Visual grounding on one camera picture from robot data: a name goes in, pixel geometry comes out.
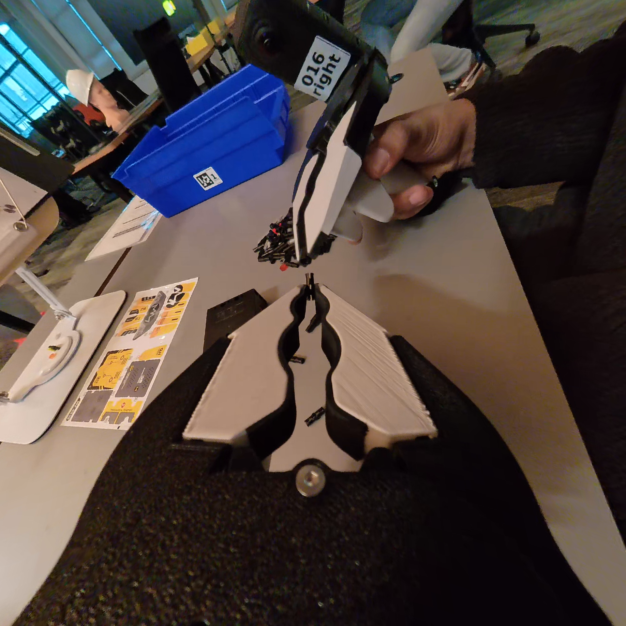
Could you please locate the pile of small plastic pins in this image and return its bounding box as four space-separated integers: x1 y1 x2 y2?
253 205 338 269

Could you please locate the person's right forearm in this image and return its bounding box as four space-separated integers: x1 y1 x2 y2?
460 34 626 189

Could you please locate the black office chair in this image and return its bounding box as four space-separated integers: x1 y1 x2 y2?
442 0 541 74

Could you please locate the black tower case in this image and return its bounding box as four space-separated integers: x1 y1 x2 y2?
133 17 202 113

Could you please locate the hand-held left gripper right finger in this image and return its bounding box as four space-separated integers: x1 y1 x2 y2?
314 283 439 461

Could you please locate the yellow plastic bin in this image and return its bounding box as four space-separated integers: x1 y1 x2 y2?
186 20 231 57

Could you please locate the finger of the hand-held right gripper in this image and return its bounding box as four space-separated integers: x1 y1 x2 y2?
291 148 323 262
304 100 365 260

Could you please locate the paper in clear sleeve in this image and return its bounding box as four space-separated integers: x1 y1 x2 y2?
85 196 162 262

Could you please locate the blue plastic bin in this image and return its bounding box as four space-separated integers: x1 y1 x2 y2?
112 64 293 218

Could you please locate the open instruction manual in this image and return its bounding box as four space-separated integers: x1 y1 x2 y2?
0 166 50 255

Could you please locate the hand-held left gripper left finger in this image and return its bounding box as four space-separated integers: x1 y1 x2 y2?
182 285 308 459

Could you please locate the person's right hand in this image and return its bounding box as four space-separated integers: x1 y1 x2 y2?
363 97 479 221

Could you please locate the black perforated plastic block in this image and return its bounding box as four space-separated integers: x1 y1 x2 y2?
204 289 269 354

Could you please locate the yellow grey sticker sheet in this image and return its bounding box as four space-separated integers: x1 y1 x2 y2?
61 277 199 431

